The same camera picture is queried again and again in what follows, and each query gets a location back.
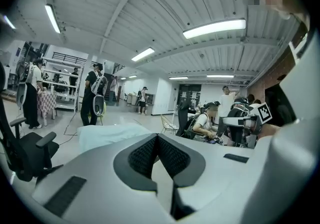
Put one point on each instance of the light blue pillowcase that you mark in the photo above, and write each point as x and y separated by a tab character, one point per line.
107	135

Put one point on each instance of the checkered cloth table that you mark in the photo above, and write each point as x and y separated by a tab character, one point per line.
46	103

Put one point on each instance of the person's right forearm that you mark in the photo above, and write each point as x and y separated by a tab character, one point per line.
271	130

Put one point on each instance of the white metal rack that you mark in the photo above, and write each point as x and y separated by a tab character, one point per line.
62	72

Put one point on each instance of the black double door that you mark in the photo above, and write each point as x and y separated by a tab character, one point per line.
190	95

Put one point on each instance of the white pod backpack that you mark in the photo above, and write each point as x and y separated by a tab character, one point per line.
98	104
21	93

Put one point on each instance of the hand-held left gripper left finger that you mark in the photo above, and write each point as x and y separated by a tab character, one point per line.
140	160

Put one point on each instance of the grey pigeonhole cabinet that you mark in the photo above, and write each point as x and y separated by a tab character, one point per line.
150	103

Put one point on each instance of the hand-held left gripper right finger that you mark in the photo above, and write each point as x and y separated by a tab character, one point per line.
175	160

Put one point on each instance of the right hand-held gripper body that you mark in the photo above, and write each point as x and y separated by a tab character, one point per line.
250	124

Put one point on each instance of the black metal railing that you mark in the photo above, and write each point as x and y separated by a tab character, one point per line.
70	58

